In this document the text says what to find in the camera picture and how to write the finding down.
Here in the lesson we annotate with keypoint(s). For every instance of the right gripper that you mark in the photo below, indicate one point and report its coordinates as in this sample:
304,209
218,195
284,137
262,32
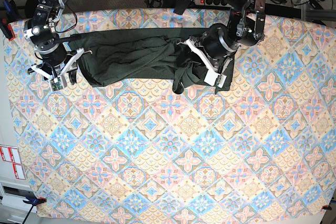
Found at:
53,55

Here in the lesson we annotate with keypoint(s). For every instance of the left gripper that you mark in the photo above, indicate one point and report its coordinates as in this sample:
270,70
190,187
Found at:
214,46

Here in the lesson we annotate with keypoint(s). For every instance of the dark green long-sleeve shirt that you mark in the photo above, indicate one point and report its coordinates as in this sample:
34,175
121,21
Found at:
149,53

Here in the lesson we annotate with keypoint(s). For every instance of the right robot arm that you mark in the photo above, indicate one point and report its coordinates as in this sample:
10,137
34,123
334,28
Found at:
41,33

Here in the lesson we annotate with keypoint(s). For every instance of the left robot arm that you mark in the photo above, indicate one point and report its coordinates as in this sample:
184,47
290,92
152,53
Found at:
246,23

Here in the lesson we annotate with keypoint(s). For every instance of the black round stool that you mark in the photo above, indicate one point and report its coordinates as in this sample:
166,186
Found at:
30,8

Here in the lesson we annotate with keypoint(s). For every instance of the white power strip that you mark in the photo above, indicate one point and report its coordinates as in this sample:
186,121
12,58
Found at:
211,3

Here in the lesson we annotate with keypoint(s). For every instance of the blue clamp upper left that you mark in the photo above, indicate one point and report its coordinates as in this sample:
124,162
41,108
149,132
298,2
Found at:
5,24

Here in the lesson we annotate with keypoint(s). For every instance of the blue clamp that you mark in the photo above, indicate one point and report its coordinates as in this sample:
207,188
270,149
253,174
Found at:
5,24
33,201

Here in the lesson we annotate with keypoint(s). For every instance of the patterned pastel tablecloth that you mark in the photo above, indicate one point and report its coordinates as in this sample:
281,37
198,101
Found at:
135,152

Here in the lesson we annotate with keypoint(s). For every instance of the red white labels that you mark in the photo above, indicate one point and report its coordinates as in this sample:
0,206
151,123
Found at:
11,155

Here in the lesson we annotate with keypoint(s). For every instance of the blue clamp lower left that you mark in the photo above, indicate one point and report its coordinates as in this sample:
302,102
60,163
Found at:
33,201

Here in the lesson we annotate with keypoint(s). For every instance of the grey cabinet lower left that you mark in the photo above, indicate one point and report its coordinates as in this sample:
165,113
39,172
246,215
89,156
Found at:
13,193

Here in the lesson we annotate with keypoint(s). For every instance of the orange clamp lower right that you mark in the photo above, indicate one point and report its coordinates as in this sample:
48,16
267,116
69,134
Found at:
327,207

